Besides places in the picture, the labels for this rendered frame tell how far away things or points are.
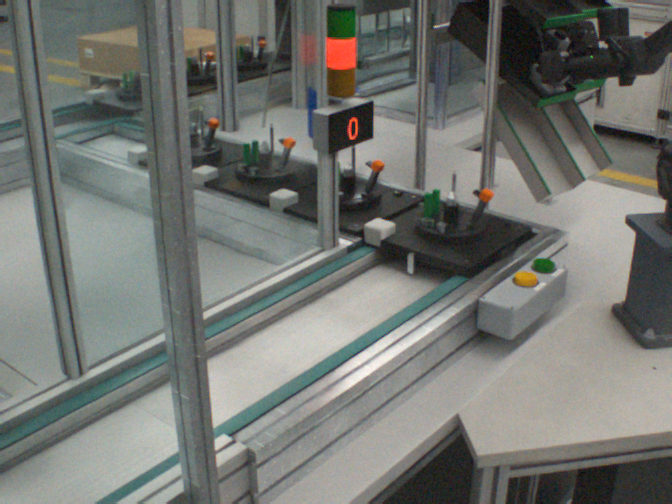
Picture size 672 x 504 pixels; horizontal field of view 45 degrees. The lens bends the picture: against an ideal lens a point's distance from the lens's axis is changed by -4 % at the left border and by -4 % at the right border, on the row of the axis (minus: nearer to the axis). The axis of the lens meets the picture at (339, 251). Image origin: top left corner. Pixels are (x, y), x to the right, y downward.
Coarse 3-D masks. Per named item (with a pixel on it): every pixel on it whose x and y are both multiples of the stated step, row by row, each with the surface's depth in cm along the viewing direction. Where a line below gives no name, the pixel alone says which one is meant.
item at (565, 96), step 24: (480, 0) 178; (456, 24) 176; (480, 24) 171; (504, 24) 182; (528, 24) 177; (480, 48) 173; (504, 48) 181; (528, 48) 179; (504, 72) 170; (528, 72) 176; (528, 96) 167; (552, 96) 167
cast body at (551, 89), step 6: (534, 66) 172; (534, 72) 170; (534, 78) 170; (540, 78) 169; (534, 84) 171; (540, 84) 169; (546, 84) 168; (552, 84) 167; (558, 84) 168; (540, 90) 169; (546, 90) 168; (552, 90) 167; (558, 90) 168; (564, 90) 169; (546, 96) 168
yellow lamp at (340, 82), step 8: (328, 72) 144; (336, 72) 143; (344, 72) 143; (352, 72) 144; (328, 80) 144; (336, 80) 143; (344, 80) 143; (352, 80) 144; (328, 88) 145; (336, 88) 144; (344, 88) 144; (352, 88) 145; (336, 96) 145; (344, 96) 144
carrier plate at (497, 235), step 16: (416, 208) 176; (464, 208) 176; (400, 224) 168; (496, 224) 168; (384, 240) 161; (400, 240) 161; (416, 240) 161; (480, 240) 161; (496, 240) 161; (512, 240) 161; (432, 256) 155; (448, 256) 155; (464, 256) 155; (480, 256) 155; (496, 256) 157; (464, 272) 151
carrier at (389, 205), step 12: (348, 168) 176; (348, 180) 177; (360, 180) 191; (348, 192) 178; (360, 192) 178; (372, 192) 176; (384, 192) 184; (408, 192) 184; (348, 204) 173; (360, 204) 174; (372, 204) 175; (384, 204) 178; (396, 204) 178; (408, 204) 178; (348, 216) 172; (360, 216) 172; (372, 216) 172; (384, 216) 172; (396, 216) 174; (348, 228) 166; (360, 228) 166
